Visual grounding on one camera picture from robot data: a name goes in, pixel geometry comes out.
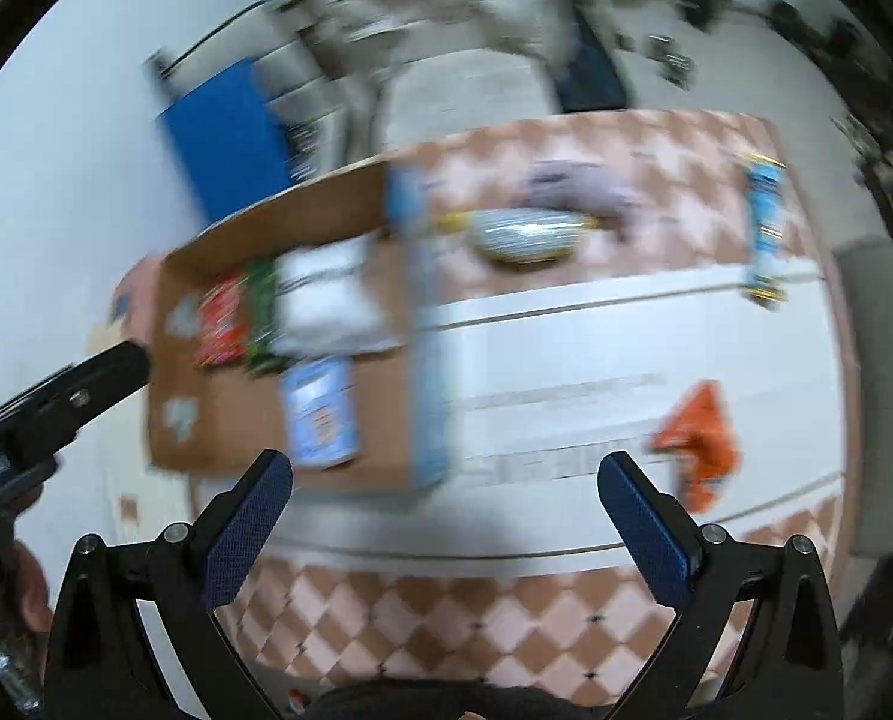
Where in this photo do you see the grey purple cloth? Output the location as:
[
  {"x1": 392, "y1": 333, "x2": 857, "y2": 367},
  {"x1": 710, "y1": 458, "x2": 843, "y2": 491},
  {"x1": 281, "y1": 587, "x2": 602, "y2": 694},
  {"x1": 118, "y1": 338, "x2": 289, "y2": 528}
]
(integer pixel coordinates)
[{"x1": 510, "y1": 159, "x2": 646, "y2": 241}]

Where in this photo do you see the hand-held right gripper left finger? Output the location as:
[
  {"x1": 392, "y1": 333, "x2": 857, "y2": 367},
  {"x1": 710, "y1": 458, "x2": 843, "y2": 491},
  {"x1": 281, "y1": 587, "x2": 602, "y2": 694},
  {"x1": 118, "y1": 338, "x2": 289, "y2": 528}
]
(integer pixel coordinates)
[{"x1": 45, "y1": 449, "x2": 294, "y2": 720}]

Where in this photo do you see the long blue snack packet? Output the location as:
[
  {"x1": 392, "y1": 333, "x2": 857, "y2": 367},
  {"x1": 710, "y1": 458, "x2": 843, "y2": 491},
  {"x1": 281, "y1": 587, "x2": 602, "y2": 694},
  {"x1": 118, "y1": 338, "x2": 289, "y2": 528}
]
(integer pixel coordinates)
[{"x1": 738, "y1": 151, "x2": 790, "y2": 310}]

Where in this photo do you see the blue white snack packet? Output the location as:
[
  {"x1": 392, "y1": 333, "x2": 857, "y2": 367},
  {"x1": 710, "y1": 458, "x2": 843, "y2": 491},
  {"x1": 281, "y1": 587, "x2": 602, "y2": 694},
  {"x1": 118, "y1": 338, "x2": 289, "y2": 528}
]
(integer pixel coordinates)
[{"x1": 279, "y1": 358, "x2": 361, "y2": 470}]

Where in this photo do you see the green snack packet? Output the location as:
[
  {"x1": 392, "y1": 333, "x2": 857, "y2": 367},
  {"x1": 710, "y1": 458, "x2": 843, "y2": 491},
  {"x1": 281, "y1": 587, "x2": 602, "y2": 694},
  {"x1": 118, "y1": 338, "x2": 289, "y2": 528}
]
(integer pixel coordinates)
[{"x1": 242, "y1": 255, "x2": 286, "y2": 377}]

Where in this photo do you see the white bedding pile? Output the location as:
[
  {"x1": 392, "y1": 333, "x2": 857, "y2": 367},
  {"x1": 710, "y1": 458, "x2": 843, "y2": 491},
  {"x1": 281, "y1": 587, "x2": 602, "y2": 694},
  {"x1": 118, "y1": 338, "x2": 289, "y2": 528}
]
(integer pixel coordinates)
[{"x1": 251, "y1": 0, "x2": 590, "y2": 166}]

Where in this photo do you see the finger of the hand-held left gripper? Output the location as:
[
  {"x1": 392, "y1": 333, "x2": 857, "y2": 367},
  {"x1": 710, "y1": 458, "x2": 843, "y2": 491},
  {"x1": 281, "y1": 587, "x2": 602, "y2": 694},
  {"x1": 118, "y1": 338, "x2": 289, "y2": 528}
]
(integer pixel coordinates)
[{"x1": 0, "y1": 340, "x2": 152, "y2": 460}]

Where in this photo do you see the grey chair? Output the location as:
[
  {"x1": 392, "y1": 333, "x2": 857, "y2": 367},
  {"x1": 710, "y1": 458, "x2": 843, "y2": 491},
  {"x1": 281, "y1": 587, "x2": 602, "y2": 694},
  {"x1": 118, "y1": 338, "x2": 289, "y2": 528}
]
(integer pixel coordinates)
[{"x1": 832, "y1": 236, "x2": 893, "y2": 560}]

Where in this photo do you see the orange snack packet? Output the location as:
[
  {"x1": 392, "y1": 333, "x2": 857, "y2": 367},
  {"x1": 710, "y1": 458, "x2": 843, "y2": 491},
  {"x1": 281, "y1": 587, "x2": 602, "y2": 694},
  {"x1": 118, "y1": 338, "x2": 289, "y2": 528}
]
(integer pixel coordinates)
[{"x1": 650, "y1": 381, "x2": 743, "y2": 515}]

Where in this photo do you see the blue board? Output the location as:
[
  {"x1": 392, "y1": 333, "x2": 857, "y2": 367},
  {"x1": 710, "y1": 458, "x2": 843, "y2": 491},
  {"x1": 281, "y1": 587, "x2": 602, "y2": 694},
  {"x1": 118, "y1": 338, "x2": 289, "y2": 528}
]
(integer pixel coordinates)
[{"x1": 154, "y1": 56, "x2": 297, "y2": 224}]

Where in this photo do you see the brown cardboard box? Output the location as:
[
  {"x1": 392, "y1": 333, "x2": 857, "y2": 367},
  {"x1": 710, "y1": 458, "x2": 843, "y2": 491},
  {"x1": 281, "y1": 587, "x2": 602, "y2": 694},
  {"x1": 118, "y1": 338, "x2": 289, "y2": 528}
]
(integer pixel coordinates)
[{"x1": 145, "y1": 159, "x2": 455, "y2": 497}]

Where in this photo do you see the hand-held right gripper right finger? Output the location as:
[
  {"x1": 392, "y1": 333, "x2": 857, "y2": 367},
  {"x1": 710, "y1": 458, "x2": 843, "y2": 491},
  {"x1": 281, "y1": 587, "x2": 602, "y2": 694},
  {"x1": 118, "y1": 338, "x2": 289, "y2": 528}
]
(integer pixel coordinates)
[{"x1": 597, "y1": 451, "x2": 846, "y2": 720}]

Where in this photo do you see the white striped sheet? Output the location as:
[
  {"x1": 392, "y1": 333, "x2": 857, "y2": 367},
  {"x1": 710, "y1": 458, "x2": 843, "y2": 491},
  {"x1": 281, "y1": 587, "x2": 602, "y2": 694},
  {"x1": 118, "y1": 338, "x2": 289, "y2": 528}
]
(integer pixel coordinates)
[{"x1": 266, "y1": 268, "x2": 850, "y2": 580}]

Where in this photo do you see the black floor equipment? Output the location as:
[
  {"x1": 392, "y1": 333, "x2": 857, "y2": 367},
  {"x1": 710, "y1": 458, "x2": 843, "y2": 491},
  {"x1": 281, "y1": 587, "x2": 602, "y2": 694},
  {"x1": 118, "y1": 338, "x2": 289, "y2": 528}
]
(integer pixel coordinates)
[{"x1": 618, "y1": 0, "x2": 867, "y2": 87}]

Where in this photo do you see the striped yellow-ended pouch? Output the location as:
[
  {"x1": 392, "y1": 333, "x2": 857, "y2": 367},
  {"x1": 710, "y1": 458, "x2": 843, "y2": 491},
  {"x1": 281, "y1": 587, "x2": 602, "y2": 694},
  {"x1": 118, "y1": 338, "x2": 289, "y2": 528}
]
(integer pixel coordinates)
[{"x1": 435, "y1": 206, "x2": 605, "y2": 269}]

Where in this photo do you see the person's left hand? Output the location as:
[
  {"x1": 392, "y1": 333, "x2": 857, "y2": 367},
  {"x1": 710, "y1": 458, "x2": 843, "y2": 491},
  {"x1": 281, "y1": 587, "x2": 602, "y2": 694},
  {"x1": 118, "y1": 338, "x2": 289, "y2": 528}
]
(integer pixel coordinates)
[{"x1": 13, "y1": 538, "x2": 55, "y2": 632}]

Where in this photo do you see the red snack packet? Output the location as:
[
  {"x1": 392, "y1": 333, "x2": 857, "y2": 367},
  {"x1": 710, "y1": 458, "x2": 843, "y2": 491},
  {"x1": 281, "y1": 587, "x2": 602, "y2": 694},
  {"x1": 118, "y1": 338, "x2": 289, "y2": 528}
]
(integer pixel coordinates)
[{"x1": 193, "y1": 274, "x2": 256, "y2": 370}]

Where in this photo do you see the dark blue bag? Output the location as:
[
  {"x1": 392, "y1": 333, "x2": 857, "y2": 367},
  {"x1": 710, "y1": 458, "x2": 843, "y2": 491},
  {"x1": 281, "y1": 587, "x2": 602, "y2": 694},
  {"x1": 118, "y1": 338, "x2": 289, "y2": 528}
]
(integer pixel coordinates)
[{"x1": 555, "y1": 7, "x2": 638, "y2": 115}]

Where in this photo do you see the white soft packet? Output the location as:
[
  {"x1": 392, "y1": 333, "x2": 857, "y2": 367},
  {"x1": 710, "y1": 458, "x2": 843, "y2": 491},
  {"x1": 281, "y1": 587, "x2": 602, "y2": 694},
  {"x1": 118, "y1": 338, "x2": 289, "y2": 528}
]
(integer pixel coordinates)
[{"x1": 273, "y1": 234, "x2": 387, "y2": 361}]

